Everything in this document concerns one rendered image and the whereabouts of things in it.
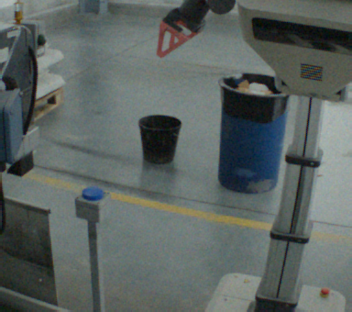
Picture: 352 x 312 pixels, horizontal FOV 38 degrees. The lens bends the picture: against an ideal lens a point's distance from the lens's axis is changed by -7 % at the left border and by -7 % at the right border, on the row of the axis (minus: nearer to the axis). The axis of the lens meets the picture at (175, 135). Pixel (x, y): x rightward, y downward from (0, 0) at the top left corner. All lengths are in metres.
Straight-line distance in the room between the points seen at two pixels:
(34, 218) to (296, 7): 1.00
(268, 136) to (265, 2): 2.05
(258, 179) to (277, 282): 1.67
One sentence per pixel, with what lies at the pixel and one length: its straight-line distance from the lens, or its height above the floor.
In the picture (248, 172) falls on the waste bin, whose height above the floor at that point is 0.14.
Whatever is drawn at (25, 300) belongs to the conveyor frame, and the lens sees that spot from 1.81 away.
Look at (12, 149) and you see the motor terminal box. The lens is 0.80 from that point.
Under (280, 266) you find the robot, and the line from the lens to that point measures 1.74.
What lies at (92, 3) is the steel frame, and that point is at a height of 0.22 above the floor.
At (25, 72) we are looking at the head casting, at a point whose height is 1.22.
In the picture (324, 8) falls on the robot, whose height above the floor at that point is 1.40.
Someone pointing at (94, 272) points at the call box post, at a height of 0.58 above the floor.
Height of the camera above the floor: 1.55
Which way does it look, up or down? 22 degrees down
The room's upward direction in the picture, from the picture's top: 3 degrees clockwise
